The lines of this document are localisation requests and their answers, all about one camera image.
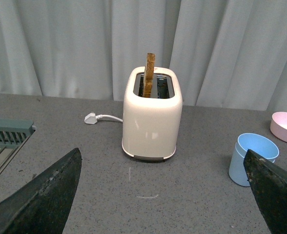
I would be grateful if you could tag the pink bowl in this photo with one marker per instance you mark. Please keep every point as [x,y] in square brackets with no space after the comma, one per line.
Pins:
[278,125]

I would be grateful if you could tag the green dish rack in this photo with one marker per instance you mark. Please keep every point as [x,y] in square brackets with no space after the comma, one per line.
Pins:
[14,133]

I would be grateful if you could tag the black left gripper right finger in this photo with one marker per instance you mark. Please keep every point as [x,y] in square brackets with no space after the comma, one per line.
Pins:
[268,183]

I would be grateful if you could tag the cream white toaster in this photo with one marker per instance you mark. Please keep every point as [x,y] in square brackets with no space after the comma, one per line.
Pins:
[151,125]

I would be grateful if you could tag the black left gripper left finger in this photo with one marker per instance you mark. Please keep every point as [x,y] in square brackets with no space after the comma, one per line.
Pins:
[42,206]

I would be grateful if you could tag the grey curtain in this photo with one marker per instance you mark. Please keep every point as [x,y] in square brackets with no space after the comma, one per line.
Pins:
[225,53]

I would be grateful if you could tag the white power plug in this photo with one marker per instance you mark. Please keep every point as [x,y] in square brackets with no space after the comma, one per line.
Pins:
[91,118]

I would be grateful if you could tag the light blue cup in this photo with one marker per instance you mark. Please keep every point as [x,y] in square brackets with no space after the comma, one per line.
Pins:
[237,171]
[257,143]

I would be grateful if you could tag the toasted bread slice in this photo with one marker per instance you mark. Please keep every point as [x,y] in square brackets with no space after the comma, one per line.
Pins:
[148,75]

